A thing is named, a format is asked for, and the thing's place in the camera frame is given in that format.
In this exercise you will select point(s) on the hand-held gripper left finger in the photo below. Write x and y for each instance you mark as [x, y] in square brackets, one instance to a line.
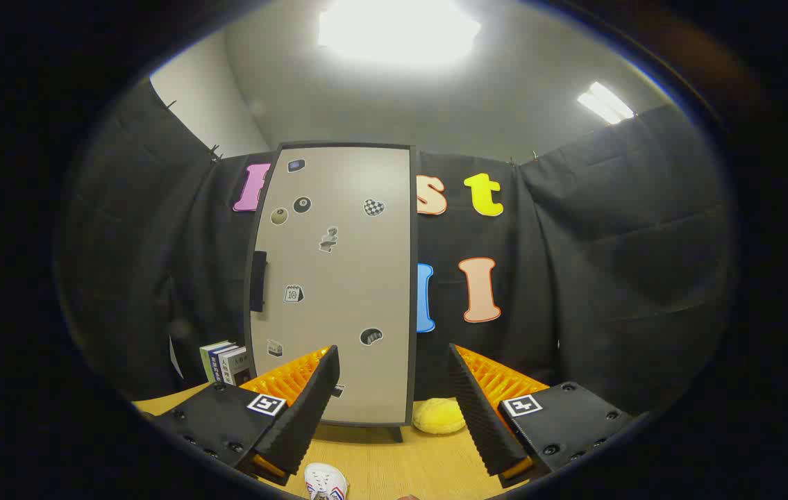
[310, 403]

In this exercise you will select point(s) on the dark grey shoe cabinet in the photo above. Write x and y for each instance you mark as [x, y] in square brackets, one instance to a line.
[414, 278]

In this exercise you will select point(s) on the yellow plush toy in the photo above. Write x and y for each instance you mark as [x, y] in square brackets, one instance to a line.
[439, 417]

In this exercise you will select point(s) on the narrow ceiling light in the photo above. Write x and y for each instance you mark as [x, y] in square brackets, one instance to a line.
[605, 103]

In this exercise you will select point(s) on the green-spined book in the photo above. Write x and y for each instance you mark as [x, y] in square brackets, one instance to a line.
[207, 357]

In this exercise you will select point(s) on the white striped canvas shoe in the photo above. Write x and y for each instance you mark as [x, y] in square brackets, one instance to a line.
[324, 480]

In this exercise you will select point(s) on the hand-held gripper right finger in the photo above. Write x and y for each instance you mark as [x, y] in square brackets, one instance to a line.
[477, 410]

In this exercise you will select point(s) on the black backdrop cloth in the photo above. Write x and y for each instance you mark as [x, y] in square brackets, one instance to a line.
[609, 278]

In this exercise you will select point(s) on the grey shoe cabinet door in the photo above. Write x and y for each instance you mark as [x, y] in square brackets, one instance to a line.
[345, 278]

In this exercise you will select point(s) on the white and dark book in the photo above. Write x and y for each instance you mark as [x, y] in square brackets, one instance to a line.
[235, 364]

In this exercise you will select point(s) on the large ceiling light panel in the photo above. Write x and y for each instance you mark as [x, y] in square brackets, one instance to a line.
[397, 31]

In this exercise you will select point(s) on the blue-spined book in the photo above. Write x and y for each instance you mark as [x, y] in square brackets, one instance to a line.
[219, 362]

